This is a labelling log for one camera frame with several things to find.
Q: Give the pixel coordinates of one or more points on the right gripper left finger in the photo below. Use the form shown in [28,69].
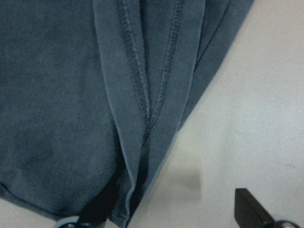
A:
[94,214]

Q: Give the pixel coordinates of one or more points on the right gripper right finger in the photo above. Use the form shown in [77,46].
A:
[249,213]

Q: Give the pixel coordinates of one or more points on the black graphic t-shirt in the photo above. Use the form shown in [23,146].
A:
[91,87]

